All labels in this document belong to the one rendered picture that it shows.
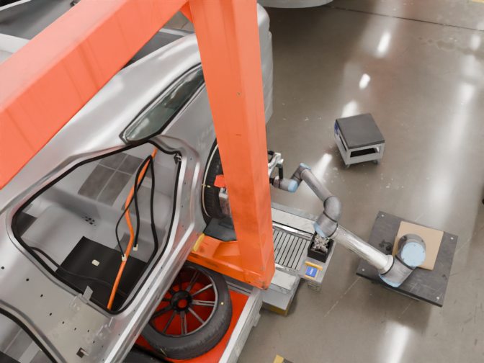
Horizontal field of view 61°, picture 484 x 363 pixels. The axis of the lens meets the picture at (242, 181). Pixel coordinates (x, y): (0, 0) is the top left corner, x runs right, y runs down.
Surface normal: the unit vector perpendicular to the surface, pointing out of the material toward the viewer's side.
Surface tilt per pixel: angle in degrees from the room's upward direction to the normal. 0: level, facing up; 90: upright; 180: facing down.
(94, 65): 90
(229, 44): 90
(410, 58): 0
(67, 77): 90
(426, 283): 0
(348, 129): 0
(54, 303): 80
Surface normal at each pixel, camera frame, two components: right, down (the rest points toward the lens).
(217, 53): -0.42, 0.73
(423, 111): -0.10, -0.63
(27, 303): 0.87, 0.16
